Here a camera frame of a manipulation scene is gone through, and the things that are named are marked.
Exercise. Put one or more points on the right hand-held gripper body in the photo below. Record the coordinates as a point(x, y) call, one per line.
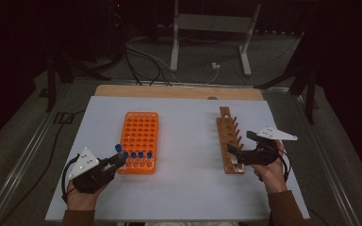
point(260, 155)

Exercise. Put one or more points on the white table mat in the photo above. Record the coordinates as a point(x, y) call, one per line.
point(188, 157)

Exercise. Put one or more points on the metal floor rail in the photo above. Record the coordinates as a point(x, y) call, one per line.
point(28, 150)
point(326, 163)
point(122, 82)

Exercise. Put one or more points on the white plug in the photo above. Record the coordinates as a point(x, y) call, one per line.
point(215, 65)

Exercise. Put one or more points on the orange test tube rack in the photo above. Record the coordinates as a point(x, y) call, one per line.
point(139, 132)

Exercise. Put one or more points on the person's left hand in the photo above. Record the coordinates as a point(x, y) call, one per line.
point(81, 201)

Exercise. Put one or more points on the blue-capped test tube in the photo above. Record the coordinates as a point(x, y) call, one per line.
point(141, 154)
point(149, 154)
point(118, 148)
point(133, 154)
point(125, 154)

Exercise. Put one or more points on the wooden test tube rack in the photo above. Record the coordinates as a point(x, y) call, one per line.
point(222, 135)

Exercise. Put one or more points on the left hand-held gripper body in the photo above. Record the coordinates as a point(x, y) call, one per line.
point(89, 177)

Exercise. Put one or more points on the person's right hand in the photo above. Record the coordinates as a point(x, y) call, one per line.
point(272, 177)

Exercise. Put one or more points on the black stand legs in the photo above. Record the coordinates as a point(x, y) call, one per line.
point(310, 97)
point(52, 81)

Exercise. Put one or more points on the grey metal stand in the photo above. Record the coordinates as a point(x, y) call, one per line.
point(212, 23)

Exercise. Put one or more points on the dark equipment rack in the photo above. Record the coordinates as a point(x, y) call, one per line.
point(114, 31)

